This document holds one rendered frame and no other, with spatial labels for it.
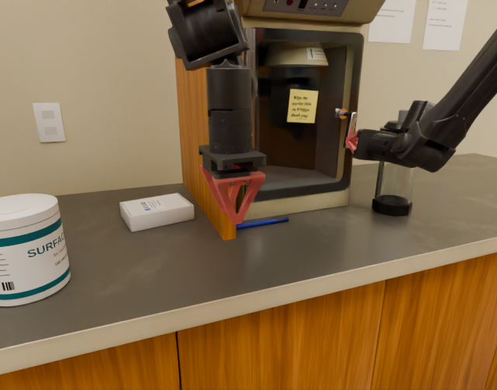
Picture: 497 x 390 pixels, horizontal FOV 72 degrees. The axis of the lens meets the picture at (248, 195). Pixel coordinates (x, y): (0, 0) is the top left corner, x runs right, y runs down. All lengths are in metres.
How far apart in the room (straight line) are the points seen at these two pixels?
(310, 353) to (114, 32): 1.02
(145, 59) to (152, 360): 0.87
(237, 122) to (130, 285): 0.36
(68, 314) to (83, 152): 0.69
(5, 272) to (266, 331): 0.45
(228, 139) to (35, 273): 0.38
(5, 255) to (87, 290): 0.14
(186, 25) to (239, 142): 0.15
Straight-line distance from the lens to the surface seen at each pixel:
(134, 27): 1.21
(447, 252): 0.86
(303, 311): 0.73
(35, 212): 0.62
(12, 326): 0.64
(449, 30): 1.83
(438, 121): 0.65
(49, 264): 0.66
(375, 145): 0.79
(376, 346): 0.92
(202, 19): 0.44
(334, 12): 0.88
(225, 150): 0.44
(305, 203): 0.95
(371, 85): 1.56
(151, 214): 0.86
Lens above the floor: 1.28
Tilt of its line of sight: 19 degrees down
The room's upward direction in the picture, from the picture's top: straight up
